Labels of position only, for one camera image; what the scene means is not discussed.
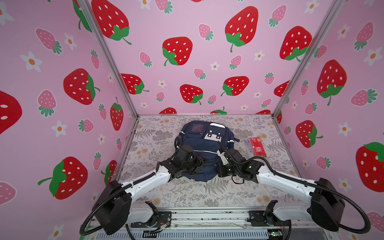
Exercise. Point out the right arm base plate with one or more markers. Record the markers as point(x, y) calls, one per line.
point(260, 219)

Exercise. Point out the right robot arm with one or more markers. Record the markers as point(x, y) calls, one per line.
point(319, 201)

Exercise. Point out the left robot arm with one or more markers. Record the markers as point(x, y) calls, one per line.
point(113, 208)

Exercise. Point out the red card pack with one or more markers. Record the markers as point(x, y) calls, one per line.
point(257, 147)

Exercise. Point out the navy blue student backpack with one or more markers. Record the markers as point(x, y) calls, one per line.
point(204, 138)

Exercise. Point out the clear plastic box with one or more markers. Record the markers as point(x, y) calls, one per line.
point(248, 146)

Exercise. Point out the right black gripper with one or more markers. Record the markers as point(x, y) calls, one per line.
point(219, 170)

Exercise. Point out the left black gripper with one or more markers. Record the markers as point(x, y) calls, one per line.
point(194, 163)

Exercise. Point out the aluminium front rail frame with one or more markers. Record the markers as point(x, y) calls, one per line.
point(216, 224)

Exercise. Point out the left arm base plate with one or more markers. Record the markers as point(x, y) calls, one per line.
point(151, 219)

